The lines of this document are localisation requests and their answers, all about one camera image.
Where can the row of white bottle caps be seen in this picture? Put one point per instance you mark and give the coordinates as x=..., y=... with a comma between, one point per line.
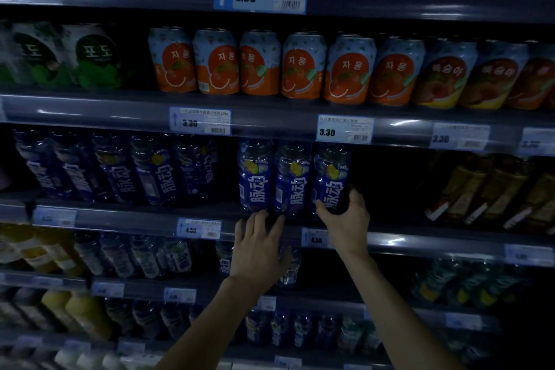
x=108, y=359

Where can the person's right hand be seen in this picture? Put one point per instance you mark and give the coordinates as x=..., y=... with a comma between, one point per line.
x=349, y=231

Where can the person's left hand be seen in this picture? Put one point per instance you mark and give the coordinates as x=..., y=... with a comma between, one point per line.
x=258, y=259

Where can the blue lemon drink bottle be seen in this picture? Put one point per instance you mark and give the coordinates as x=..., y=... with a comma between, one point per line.
x=331, y=174

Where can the yellow juice bottle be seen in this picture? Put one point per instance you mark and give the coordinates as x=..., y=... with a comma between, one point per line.
x=89, y=315
x=56, y=302

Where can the row of blue drink bottles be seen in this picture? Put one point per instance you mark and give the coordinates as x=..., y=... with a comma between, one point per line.
x=256, y=174

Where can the row of green label bottles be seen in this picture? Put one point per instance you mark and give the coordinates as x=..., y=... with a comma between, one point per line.
x=468, y=283

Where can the row of orange fruit cans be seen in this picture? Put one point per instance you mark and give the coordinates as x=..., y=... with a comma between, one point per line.
x=260, y=64

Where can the person's left little finger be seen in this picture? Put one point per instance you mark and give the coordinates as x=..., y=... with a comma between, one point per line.
x=241, y=233

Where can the person's right forearm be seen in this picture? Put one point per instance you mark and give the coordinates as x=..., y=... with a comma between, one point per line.
x=392, y=317

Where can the row of clear drink bottles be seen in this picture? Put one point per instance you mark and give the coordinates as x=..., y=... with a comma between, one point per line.
x=117, y=255

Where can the row of dark small bottles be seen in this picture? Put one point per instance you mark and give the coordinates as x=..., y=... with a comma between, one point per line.
x=277, y=328

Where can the person's left forearm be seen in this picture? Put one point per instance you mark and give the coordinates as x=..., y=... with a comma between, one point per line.
x=208, y=330

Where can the yellow drink bottle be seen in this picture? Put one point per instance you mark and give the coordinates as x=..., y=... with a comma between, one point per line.
x=21, y=248
x=60, y=255

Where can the person's right thumb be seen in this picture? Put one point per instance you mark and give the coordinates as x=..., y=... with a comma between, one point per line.
x=325, y=210

